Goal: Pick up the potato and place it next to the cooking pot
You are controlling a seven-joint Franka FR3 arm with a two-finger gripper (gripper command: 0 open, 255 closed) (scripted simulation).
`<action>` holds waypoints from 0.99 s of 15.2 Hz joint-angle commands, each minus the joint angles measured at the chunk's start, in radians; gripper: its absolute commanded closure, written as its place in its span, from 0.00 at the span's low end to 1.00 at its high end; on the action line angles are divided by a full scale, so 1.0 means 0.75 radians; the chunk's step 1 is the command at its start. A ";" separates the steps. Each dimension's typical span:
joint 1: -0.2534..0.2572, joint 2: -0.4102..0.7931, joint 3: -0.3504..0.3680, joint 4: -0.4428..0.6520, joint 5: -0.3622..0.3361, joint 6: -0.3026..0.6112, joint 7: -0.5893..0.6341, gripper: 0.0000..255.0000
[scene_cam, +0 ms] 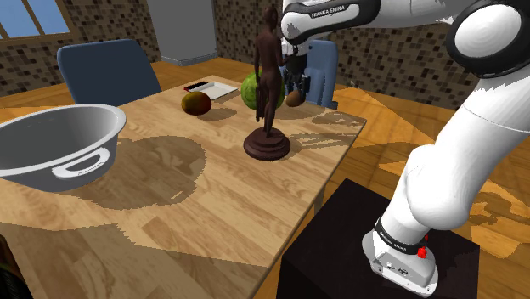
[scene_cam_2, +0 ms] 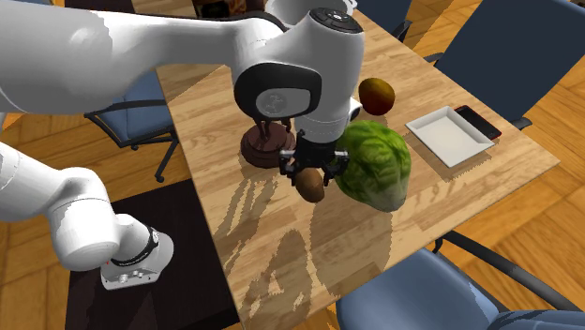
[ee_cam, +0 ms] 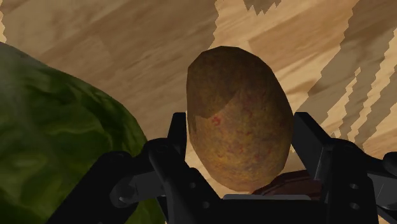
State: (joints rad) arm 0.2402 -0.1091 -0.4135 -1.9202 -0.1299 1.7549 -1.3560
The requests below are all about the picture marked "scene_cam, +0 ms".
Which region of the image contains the brown oval kiwi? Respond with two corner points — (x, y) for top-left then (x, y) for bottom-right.
(285, 89), (306, 108)

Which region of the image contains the wood framed window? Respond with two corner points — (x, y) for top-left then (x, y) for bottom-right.
(0, 0), (79, 46)

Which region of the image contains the black red phone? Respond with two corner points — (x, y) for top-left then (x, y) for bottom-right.
(183, 80), (210, 93)

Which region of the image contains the red green mango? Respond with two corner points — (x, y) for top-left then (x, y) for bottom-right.
(180, 91), (213, 116)

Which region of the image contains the wooden table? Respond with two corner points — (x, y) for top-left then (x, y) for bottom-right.
(0, 74), (368, 299)

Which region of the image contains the black robot stand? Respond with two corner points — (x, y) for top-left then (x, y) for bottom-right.
(276, 178), (482, 299)

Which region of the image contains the green round melon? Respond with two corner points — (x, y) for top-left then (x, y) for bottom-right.
(240, 71), (287, 111)

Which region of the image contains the grey bowl with handles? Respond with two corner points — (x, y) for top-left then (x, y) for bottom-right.
(0, 103), (127, 194)

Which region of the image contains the dark brown human figure statue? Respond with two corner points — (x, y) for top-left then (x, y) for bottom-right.
(242, 5), (292, 162)

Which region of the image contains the white flat tray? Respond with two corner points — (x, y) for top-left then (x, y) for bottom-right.
(197, 80), (240, 101)

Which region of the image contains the light blue chair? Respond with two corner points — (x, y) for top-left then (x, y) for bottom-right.
(279, 39), (340, 111)

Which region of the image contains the dark blue chair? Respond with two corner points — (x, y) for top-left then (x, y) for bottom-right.
(56, 38), (163, 108)

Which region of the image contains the grey refrigerator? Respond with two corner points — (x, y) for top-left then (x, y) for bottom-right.
(145, 0), (220, 68)

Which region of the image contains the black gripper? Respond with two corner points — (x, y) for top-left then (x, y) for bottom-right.
(285, 55), (313, 97)

